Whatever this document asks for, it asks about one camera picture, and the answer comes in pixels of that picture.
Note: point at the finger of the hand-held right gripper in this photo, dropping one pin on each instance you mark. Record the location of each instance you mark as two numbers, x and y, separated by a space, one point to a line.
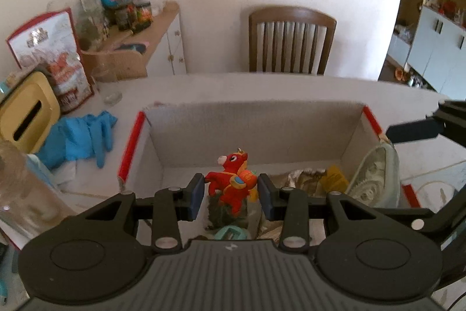
451 216
411 130

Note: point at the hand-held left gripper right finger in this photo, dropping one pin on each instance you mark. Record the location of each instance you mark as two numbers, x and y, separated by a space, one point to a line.
265 198

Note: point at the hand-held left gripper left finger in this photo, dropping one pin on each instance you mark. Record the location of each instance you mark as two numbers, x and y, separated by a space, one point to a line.
196 198

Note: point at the green fuzzy tuft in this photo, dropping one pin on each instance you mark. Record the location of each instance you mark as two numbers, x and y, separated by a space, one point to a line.
218 212

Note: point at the teal egg-shaped holder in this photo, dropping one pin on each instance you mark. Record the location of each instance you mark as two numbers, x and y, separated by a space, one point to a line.
231 232

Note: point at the grey geared tape dispenser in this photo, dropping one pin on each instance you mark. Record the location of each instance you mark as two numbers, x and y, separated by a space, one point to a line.
375 176

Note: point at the red cardboard box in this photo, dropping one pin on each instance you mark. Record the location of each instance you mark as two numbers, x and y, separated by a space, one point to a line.
251 136

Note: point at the small yellow box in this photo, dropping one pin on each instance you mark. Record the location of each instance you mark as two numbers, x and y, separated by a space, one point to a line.
334 180

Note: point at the blue rubber gloves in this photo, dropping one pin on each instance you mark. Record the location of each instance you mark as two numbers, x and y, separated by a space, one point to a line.
76 138

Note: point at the clear drinking glass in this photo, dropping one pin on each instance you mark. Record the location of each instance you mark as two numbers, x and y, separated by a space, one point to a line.
105 85

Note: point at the light wooden tray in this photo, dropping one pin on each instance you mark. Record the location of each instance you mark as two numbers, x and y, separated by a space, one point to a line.
116 59

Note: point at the white wood-top sideboard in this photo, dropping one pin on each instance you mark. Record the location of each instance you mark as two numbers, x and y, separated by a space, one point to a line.
160 37

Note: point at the wooden slat-back chair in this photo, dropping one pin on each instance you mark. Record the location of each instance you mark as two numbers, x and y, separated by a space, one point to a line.
291 14

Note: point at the large clear glass jar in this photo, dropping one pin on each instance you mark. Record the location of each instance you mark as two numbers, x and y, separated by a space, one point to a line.
25 194

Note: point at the orange label jar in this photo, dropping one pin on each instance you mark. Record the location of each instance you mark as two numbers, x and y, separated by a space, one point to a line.
142 16

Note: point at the dark glass jar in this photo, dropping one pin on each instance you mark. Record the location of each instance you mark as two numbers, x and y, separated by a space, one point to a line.
125 16

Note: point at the yellow tissue box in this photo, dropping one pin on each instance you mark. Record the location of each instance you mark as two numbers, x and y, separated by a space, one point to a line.
22 103

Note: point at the red white food bag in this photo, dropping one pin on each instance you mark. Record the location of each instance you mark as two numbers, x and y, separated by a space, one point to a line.
47 52

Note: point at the white wall cabinet unit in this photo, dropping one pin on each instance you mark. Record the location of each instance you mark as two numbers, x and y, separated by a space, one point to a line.
437 41

